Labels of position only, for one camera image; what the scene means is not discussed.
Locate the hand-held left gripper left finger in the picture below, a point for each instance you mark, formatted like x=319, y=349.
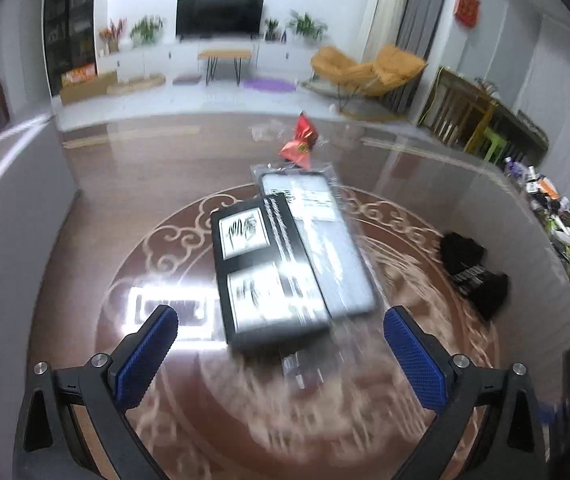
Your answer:
x=147, y=355

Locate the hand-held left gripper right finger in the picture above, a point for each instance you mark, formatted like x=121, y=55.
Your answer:
x=415, y=360

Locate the clear packet with phone case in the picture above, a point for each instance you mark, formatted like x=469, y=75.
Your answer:
x=335, y=255

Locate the black box with pictures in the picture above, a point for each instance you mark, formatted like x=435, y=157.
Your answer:
x=265, y=280

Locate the black knit glove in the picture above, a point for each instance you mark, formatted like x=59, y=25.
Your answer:
x=487, y=292
x=460, y=255

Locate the grey partition panel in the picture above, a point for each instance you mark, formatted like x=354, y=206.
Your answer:
x=10, y=220

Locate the green stool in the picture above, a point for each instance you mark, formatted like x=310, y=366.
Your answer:
x=487, y=142

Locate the red foil packet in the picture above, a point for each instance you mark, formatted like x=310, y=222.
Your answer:
x=301, y=142

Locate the dark wooden sideboard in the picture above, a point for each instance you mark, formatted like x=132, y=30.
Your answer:
x=522, y=125

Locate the wooden chair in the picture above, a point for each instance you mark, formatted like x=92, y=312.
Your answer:
x=457, y=105

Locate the tan floor cushion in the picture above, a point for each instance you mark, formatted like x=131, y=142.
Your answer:
x=137, y=84

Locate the orange cardboard box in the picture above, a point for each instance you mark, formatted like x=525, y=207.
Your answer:
x=85, y=82

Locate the purple floor mat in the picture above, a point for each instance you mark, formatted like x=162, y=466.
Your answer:
x=267, y=85

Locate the white television cabinet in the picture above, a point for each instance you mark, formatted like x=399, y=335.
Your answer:
x=180, y=57

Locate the orange lounge chair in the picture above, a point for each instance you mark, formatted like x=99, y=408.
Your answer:
x=350, y=67

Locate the wooden bench with hairpin legs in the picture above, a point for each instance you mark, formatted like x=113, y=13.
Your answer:
x=225, y=53

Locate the red flower bouquet vase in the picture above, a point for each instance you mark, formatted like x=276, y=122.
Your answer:
x=112, y=35

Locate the bushy green potted plant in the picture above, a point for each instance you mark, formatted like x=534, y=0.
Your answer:
x=147, y=29

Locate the grey curtain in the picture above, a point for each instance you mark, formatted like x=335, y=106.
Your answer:
x=422, y=20

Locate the dark glass bookcase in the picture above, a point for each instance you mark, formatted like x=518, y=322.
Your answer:
x=70, y=20

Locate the flat screen television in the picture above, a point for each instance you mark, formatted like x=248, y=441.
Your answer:
x=220, y=16

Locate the small green potted plant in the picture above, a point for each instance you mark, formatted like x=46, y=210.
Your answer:
x=271, y=29

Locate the white curtain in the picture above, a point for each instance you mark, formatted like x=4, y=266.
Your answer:
x=382, y=10

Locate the wide leafy potted plant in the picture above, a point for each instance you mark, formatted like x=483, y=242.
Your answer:
x=307, y=25

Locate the red wall hanging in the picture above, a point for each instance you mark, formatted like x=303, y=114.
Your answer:
x=467, y=7

